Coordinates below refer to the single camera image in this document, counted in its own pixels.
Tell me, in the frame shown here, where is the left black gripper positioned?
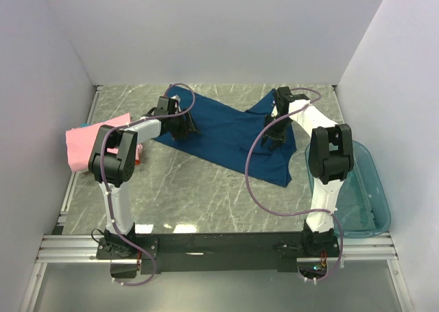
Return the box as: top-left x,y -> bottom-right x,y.
169,108 -> 200,141

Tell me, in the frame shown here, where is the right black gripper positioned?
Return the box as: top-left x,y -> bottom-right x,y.
261,115 -> 293,149

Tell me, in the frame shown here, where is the blue t shirt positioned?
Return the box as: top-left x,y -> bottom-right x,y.
155,89 -> 297,187

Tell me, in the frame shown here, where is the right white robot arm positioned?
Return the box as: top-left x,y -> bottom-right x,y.
261,86 -> 354,256

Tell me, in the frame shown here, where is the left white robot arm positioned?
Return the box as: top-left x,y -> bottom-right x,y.
88,96 -> 199,259

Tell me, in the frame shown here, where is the folded pink t shirt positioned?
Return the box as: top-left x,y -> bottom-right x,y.
65,113 -> 131,172

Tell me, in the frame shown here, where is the teal plastic bin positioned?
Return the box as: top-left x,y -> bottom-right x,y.
304,140 -> 392,239

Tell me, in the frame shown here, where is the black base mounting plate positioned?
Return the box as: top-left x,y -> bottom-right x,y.
96,232 -> 340,274

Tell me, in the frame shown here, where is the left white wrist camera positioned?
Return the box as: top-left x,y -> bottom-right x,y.
171,95 -> 181,103

